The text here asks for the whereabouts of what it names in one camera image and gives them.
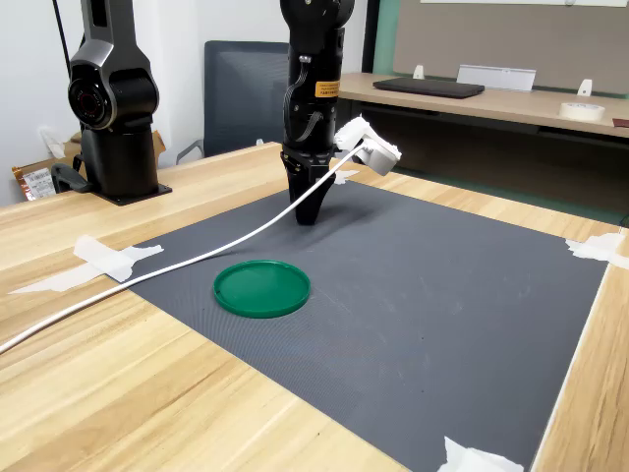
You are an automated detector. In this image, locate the black table clamp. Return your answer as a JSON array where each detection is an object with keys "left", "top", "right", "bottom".
[{"left": 50, "top": 155, "right": 94, "bottom": 195}]

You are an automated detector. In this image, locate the dark grey office chair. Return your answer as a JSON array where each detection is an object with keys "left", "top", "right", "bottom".
[{"left": 175, "top": 40, "right": 291, "bottom": 166}]

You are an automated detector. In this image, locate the white masking tape patch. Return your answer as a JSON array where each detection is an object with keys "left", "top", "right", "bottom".
[
  {"left": 436, "top": 436, "right": 526, "bottom": 472},
  {"left": 564, "top": 231, "right": 629, "bottom": 270},
  {"left": 329, "top": 168, "right": 361, "bottom": 187},
  {"left": 8, "top": 233, "right": 165, "bottom": 296}
]

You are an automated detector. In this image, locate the black laptop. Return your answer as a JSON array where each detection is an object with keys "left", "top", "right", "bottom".
[{"left": 372, "top": 76, "right": 486, "bottom": 100}]

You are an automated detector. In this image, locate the silver cable duct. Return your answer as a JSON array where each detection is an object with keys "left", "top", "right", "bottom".
[{"left": 456, "top": 63, "right": 537, "bottom": 93}]

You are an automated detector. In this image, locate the masking tape roll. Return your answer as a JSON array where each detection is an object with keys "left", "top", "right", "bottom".
[{"left": 558, "top": 101, "right": 605, "bottom": 122}]

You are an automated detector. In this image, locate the grey partition with green edge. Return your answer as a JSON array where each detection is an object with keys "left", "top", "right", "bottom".
[{"left": 361, "top": 0, "right": 629, "bottom": 97}]

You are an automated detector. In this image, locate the round green lid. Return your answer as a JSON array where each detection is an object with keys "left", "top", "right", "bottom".
[{"left": 212, "top": 259, "right": 312, "bottom": 320}]

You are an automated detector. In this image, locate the dark grey mat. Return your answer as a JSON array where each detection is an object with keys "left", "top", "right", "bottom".
[{"left": 117, "top": 179, "right": 611, "bottom": 472}]

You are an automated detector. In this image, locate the beige side desk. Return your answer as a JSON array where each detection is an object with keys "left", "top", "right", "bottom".
[{"left": 336, "top": 72, "right": 629, "bottom": 217}]

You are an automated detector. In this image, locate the white camera box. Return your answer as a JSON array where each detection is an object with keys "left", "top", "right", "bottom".
[{"left": 333, "top": 114, "right": 403, "bottom": 176}]

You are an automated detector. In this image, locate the brown packet with white label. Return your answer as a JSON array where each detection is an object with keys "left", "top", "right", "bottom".
[{"left": 11, "top": 165, "right": 55, "bottom": 202}]

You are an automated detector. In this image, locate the thin black cable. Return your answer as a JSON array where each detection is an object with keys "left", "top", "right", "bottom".
[{"left": 50, "top": 0, "right": 71, "bottom": 80}]

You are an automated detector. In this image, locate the white camera cable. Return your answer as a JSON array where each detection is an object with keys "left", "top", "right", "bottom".
[{"left": 0, "top": 141, "right": 368, "bottom": 356}]

